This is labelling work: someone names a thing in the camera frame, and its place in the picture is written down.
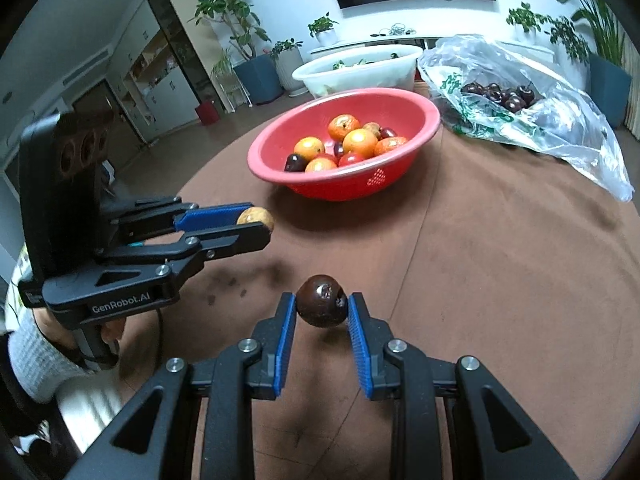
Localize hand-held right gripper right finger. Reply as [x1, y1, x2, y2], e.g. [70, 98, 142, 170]
[347, 291, 581, 480]

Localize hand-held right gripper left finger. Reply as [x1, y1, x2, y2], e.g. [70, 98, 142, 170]
[62, 291, 298, 480]

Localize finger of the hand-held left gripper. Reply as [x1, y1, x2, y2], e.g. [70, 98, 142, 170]
[111, 196, 254, 242]
[96, 222, 272, 282]

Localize red plastic basin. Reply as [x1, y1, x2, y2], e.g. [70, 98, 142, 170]
[247, 87, 442, 202]

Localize clear plastic bag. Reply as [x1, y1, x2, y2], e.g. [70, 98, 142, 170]
[416, 34, 635, 203]

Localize person's left forearm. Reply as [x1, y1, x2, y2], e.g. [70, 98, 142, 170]
[7, 305, 86, 403]

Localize person's left hand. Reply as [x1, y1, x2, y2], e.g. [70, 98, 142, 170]
[99, 319, 127, 357]

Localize red waste bin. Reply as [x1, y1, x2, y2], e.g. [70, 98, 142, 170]
[195, 100, 221, 126]

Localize yellow tomato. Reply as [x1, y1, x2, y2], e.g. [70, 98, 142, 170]
[293, 136, 326, 161]

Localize white metal rack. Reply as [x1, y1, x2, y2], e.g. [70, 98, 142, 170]
[218, 77, 251, 112]

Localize tree in blue pot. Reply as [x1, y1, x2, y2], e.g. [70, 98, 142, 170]
[190, 0, 284, 106]

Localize glass door cabinet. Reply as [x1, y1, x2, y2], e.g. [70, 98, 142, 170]
[107, 0, 211, 147]

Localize orange fruit with brown spot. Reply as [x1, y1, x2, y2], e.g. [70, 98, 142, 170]
[327, 114, 362, 142]

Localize plant in tall white pot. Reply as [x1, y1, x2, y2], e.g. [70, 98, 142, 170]
[270, 39, 306, 97]
[547, 15, 592, 81]

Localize white plastic basin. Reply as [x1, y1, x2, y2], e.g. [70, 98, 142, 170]
[291, 44, 424, 98]

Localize person's clothing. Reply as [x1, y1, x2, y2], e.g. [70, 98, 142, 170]
[0, 375, 126, 466]

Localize green leafy vegetables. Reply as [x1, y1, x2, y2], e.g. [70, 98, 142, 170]
[332, 52, 401, 70]

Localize small potted plant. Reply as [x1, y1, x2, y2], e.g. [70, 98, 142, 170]
[307, 12, 340, 48]
[506, 2, 547, 43]

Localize pile of dark cherries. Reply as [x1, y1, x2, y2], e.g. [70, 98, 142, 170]
[460, 81, 538, 113]

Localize white television cabinet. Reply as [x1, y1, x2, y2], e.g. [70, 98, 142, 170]
[309, 35, 557, 65]

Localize broad leaf plant blue pot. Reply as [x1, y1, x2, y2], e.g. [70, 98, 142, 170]
[542, 0, 633, 128]

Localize tangle of cables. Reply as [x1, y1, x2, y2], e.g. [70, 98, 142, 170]
[370, 23, 418, 37]

